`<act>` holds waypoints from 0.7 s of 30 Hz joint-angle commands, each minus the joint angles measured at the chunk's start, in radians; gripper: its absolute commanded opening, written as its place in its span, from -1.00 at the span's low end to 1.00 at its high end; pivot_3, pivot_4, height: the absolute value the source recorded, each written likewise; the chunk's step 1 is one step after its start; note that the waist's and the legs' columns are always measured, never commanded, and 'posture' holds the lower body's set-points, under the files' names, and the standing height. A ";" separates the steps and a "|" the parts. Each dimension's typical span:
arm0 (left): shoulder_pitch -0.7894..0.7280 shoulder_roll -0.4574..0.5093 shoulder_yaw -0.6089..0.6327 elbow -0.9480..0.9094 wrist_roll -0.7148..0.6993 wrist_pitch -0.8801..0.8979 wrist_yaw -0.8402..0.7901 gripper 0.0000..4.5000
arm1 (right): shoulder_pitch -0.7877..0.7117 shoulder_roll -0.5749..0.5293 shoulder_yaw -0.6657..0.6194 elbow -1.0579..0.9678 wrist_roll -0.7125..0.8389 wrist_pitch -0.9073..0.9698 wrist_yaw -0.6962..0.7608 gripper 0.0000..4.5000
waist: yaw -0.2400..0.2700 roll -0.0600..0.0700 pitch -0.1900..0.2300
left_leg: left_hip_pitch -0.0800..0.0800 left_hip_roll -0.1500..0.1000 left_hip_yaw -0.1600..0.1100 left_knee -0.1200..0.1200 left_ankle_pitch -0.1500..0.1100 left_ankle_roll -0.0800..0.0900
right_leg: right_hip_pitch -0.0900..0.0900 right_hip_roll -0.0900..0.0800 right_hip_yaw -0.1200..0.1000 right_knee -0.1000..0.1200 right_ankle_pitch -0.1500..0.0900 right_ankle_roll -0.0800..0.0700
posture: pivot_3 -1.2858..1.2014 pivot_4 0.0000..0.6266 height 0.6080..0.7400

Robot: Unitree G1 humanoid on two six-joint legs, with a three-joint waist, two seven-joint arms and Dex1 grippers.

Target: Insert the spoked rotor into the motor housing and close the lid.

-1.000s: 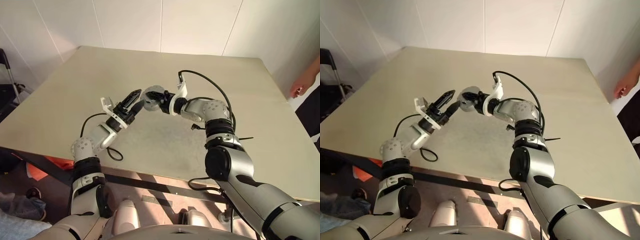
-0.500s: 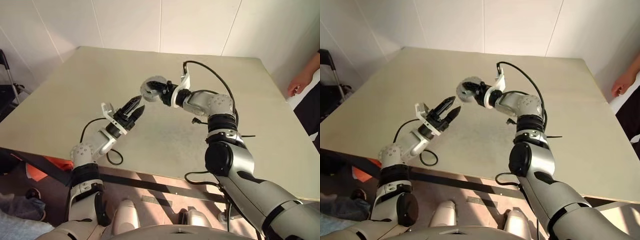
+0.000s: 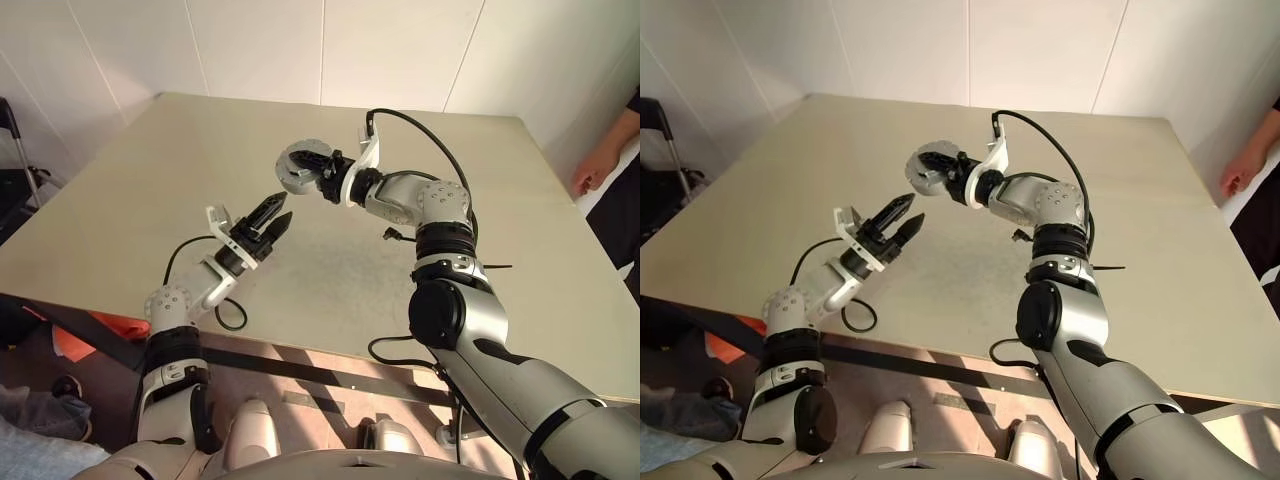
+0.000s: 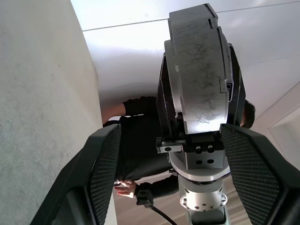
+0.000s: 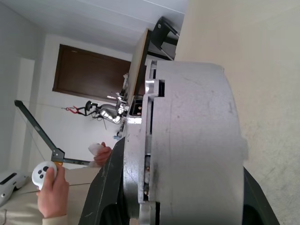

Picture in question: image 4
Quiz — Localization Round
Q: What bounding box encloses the person's bare hand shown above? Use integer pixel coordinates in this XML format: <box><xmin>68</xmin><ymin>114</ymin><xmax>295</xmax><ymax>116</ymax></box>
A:
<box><xmin>113</xmin><ymin>179</ymin><xmax>138</xmax><ymax>199</ymax></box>

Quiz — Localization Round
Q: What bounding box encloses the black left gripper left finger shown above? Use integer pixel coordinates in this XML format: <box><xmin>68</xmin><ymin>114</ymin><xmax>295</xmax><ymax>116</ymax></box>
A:
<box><xmin>30</xmin><ymin>123</ymin><xmax>122</xmax><ymax>225</ymax></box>

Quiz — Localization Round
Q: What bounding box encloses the person in black shirt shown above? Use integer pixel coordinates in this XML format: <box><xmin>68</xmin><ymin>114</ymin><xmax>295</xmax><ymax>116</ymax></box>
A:
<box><xmin>103</xmin><ymin>95</ymin><xmax>256</xmax><ymax>200</ymax></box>

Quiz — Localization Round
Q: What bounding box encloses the black cable with plug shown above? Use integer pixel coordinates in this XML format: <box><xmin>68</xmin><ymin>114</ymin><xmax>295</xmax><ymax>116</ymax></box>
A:
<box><xmin>136</xmin><ymin>189</ymin><xmax>175</xmax><ymax>225</ymax></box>

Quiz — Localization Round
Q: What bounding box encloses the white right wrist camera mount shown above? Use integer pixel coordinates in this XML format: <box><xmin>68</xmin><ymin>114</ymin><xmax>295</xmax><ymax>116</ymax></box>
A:
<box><xmin>184</xmin><ymin>149</ymin><xmax>227</xmax><ymax>171</ymax></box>

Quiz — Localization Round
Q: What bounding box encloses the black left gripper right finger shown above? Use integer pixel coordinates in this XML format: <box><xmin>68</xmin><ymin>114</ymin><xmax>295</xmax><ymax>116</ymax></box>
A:
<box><xmin>220</xmin><ymin>124</ymin><xmax>300</xmax><ymax>225</ymax></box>

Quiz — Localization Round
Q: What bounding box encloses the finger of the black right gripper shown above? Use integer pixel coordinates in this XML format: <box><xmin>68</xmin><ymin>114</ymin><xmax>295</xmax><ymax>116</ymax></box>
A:
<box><xmin>225</xmin><ymin>43</ymin><xmax>247</xmax><ymax>127</ymax></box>
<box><xmin>156</xmin><ymin>54</ymin><xmax>186</xmax><ymax>139</ymax></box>

